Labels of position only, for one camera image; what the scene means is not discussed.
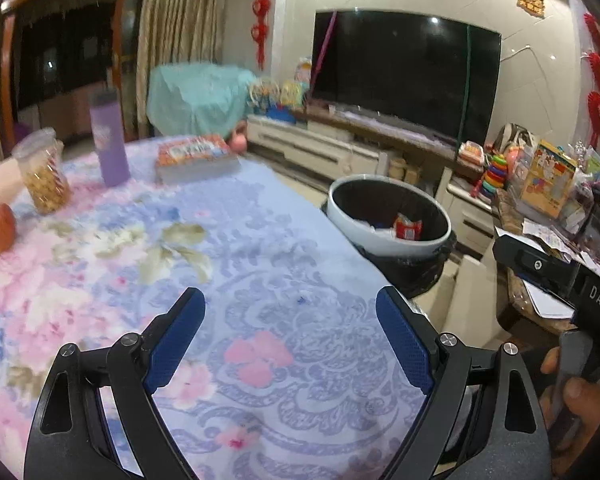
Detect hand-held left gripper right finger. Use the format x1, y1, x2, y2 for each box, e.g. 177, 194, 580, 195
375, 287, 553, 480

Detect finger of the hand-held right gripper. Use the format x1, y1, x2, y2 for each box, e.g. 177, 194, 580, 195
492, 236, 581, 306

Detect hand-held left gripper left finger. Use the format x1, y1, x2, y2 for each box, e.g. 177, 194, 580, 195
24, 287, 207, 480

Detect white trash bin black bag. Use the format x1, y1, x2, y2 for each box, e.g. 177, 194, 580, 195
325, 174, 456, 301

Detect red snack packet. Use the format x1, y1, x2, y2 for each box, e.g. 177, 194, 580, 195
394, 213, 423, 241

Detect person's right hand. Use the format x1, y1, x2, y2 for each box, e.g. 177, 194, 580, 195
537, 347, 600, 476

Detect white paper sheets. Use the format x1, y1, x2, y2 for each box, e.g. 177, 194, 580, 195
522, 280, 577, 318

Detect brown marble side table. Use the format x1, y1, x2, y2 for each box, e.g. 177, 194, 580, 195
492, 192, 600, 333

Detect white plastic stool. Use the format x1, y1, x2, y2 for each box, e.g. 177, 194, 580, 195
427, 252, 486, 321

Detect yellow toy box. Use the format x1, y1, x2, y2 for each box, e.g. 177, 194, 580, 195
520, 140, 578, 218

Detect floral tablecloth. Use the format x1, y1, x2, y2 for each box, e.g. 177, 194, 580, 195
0, 135, 433, 480

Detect orange food box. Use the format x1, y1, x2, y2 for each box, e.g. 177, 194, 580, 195
459, 141, 486, 166

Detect colourful flat book box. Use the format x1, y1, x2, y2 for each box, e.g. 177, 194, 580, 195
154, 134, 240, 184

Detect purple thermos bottle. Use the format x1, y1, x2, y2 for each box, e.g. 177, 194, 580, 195
90, 89, 131, 187

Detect clear jar of snack balls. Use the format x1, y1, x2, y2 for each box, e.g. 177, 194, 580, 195
11, 128, 72, 214

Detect white television cabinet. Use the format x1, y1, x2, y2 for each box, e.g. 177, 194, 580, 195
247, 105, 496, 261

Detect black flat television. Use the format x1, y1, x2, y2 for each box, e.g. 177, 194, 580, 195
311, 8, 502, 147

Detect peach long cushion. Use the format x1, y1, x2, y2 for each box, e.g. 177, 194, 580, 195
0, 157, 23, 211

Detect teal cloth covered furniture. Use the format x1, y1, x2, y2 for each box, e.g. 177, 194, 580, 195
147, 63, 256, 138

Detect ferris wheel toy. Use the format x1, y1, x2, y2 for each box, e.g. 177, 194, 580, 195
250, 79, 281, 111

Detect colourful toy house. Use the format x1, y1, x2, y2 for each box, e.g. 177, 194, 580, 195
280, 82, 308, 108

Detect pink stick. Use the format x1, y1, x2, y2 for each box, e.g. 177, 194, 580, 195
307, 10, 338, 106

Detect wooden framed glass door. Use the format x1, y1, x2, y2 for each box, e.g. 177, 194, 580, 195
0, 0, 148, 146

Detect red heart hanging decoration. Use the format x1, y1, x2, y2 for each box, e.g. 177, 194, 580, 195
251, 0, 276, 71

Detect rainbow stacking ring toy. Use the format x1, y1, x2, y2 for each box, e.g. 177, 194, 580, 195
480, 152, 508, 196

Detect striped handle tote bag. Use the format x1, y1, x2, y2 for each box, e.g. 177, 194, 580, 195
495, 122, 541, 161

